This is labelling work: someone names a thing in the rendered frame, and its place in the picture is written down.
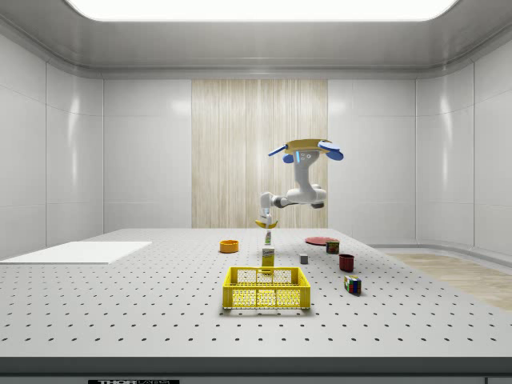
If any red plate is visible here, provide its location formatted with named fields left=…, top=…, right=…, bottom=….
left=304, top=235, right=341, bottom=246

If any yellow basket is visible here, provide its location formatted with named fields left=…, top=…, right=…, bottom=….
left=222, top=265, right=313, bottom=311

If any puzzle cube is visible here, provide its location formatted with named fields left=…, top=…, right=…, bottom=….
left=343, top=274, right=363, bottom=297

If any white board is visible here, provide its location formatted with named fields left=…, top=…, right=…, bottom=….
left=0, top=241, right=154, bottom=265

